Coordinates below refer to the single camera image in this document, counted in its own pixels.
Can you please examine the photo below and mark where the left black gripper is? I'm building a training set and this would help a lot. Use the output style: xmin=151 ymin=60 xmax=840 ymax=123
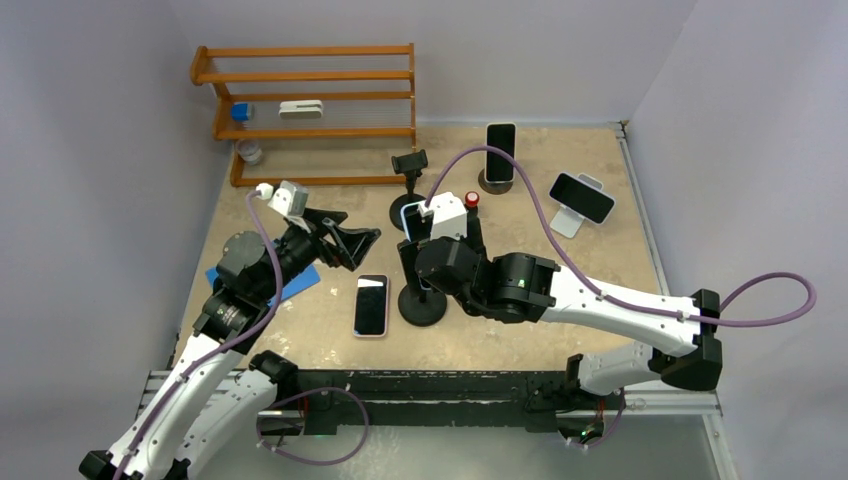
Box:
xmin=255 ymin=206 xmax=377 ymax=302

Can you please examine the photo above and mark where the blue case phone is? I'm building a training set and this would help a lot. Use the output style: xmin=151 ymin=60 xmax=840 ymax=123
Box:
xmin=400 ymin=200 xmax=432 ymax=243

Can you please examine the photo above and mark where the black tall phone stand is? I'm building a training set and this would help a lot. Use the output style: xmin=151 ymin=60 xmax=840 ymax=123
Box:
xmin=397 ymin=268 xmax=447 ymax=327

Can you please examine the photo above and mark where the pink case phone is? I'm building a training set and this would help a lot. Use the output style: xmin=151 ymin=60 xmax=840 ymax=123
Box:
xmin=353 ymin=274 xmax=389 ymax=338

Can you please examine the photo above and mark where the black round-base phone stand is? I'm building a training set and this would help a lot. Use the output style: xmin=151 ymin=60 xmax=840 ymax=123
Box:
xmin=389 ymin=150 xmax=428 ymax=230

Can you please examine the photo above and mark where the white case phone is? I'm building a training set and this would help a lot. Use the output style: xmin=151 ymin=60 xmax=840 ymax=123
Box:
xmin=484 ymin=122 xmax=517 ymax=185

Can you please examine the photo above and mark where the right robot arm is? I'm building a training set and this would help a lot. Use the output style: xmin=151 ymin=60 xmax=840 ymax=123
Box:
xmin=398 ymin=238 xmax=723 ymax=407

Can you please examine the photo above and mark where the dark round phone stand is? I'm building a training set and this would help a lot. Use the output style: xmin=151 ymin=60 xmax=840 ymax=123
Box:
xmin=478 ymin=169 xmax=514 ymax=195

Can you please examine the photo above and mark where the white folding phone stand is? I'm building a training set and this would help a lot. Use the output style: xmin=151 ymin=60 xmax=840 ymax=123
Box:
xmin=549 ymin=173 xmax=605 ymax=238

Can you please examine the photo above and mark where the black phone on white stand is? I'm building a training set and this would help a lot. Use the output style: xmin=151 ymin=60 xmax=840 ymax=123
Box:
xmin=549 ymin=173 xmax=615 ymax=224

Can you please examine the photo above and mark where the blue flat sheet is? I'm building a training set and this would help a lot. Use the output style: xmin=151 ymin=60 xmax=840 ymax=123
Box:
xmin=204 ymin=265 xmax=321 ymax=303

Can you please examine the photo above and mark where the red capped small bottle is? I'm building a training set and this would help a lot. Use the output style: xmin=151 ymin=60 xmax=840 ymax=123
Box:
xmin=464 ymin=191 xmax=480 ymax=210

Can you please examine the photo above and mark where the white clip object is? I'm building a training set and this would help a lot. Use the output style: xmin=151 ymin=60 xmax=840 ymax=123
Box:
xmin=278 ymin=99 xmax=324 ymax=120

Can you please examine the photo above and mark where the wooden shelf rack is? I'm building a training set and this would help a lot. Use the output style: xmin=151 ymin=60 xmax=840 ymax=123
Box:
xmin=189 ymin=43 xmax=419 ymax=153

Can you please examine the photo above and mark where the blue white small object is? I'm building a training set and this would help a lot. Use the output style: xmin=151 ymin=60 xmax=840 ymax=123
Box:
xmin=230 ymin=102 xmax=255 ymax=123

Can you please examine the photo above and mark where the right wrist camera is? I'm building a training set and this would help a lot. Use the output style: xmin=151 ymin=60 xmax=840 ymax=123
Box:
xmin=417 ymin=192 xmax=468 ymax=240

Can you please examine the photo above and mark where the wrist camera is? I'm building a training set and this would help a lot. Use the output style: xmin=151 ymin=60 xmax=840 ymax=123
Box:
xmin=417 ymin=192 xmax=468 ymax=240
xmin=255 ymin=180 xmax=311 ymax=233

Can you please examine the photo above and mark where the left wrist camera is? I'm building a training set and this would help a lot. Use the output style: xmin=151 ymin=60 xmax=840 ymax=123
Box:
xmin=255 ymin=180 xmax=311 ymax=233

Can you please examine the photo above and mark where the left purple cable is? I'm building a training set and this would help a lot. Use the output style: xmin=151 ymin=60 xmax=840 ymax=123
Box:
xmin=109 ymin=188 xmax=286 ymax=480

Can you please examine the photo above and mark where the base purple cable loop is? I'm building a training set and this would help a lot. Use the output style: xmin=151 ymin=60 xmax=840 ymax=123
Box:
xmin=255 ymin=388 xmax=370 ymax=468

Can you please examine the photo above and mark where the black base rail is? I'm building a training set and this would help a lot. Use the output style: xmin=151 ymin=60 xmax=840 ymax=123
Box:
xmin=254 ymin=369 xmax=627 ymax=440

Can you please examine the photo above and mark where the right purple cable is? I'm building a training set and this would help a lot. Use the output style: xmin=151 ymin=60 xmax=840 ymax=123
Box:
xmin=423 ymin=145 xmax=818 ymax=329

